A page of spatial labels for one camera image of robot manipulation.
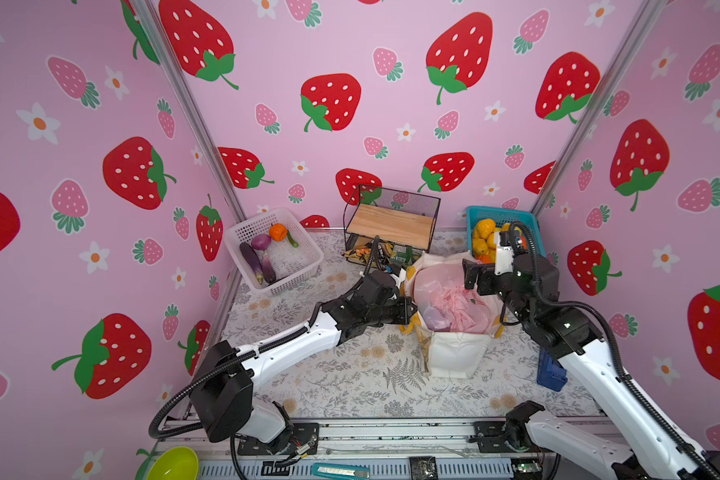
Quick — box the teal plastic basket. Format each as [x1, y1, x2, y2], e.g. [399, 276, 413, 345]
[463, 206, 546, 260]

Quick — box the toy yellow lemon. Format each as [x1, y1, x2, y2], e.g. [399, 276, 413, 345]
[473, 219, 496, 240]

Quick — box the green plastic bowl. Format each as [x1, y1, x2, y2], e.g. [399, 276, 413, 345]
[146, 446, 200, 480]

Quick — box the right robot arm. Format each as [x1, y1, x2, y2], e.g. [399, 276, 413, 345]
[462, 222, 720, 479]

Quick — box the white plastic basket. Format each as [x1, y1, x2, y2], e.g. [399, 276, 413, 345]
[223, 207, 324, 296]

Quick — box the black wire wooden shelf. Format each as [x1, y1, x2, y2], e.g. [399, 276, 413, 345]
[342, 184, 441, 254]

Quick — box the white canvas tote bag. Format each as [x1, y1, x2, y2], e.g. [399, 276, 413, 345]
[400, 252, 503, 379]

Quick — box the pink plastic grocery bag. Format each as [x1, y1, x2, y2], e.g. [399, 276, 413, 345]
[412, 263, 500, 334]

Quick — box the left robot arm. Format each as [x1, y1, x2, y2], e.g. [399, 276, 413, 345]
[148, 238, 417, 456]

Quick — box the blue box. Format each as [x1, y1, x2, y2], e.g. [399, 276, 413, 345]
[536, 349, 568, 392]

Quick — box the toy long purple eggplant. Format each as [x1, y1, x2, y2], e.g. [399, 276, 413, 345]
[239, 242, 264, 285]

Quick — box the snack bag under shelf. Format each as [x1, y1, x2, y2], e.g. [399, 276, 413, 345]
[343, 239, 423, 268]

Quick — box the teal utility knife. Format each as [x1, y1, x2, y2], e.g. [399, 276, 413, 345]
[310, 463, 371, 480]

